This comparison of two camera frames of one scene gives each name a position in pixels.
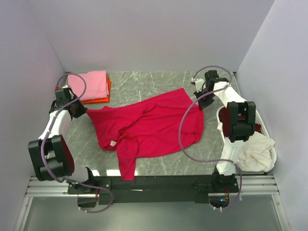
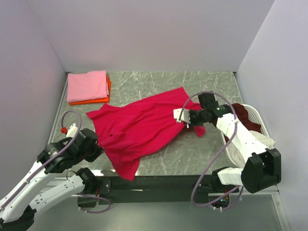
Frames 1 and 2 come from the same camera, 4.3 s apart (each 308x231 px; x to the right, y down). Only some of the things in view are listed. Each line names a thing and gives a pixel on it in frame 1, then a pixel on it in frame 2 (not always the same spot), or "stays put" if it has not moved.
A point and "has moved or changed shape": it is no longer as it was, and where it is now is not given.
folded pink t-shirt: (96, 86) stays put
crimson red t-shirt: (173, 122) has moved or changed shape
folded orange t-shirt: (101, 100) stays put
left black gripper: (83, 110) → (97, 150)
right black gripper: (203, 104) → (192, 123)
